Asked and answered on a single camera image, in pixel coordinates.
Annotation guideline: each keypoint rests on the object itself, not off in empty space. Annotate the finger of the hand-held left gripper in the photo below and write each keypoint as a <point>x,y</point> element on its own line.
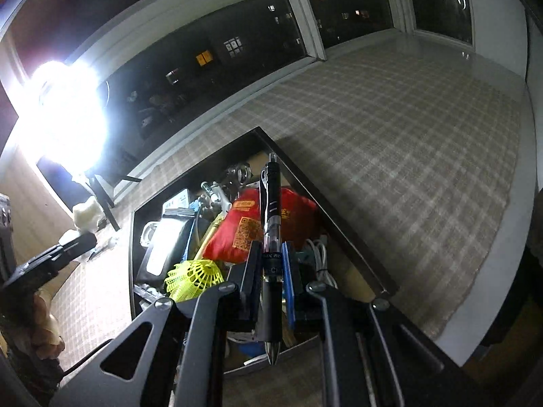
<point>55,256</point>

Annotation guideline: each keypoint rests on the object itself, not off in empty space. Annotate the black pen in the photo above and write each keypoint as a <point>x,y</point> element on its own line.
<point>271,203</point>

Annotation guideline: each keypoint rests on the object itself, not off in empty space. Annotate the person's left hand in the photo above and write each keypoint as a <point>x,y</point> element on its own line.
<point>46,326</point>

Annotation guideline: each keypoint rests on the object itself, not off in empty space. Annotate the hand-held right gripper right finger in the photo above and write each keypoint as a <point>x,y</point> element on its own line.
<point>289,280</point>

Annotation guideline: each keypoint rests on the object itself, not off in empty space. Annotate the silver metal tool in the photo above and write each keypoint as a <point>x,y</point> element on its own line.
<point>239,174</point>

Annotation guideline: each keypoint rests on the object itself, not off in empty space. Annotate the brown wooden board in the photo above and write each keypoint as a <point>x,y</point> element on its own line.
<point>34,203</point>

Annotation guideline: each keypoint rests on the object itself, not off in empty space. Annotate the red fabric pouch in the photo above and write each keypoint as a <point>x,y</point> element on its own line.
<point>237,225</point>

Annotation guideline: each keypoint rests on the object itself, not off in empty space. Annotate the black wet wipe pack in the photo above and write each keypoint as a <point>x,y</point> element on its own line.
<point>167,241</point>

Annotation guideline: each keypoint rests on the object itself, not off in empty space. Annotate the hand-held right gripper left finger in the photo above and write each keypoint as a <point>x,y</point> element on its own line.
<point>250,282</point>

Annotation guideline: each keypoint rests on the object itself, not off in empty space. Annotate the black storage box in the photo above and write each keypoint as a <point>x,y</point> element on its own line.
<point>327,213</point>

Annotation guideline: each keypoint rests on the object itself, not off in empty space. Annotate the white framed window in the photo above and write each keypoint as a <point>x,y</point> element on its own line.
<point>254,29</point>

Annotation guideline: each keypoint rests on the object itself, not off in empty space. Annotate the bright lamp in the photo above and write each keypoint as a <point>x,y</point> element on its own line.
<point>59,114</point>

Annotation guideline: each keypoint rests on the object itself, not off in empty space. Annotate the yellow plastic shuttlecock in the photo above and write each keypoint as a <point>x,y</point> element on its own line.
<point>195,276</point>

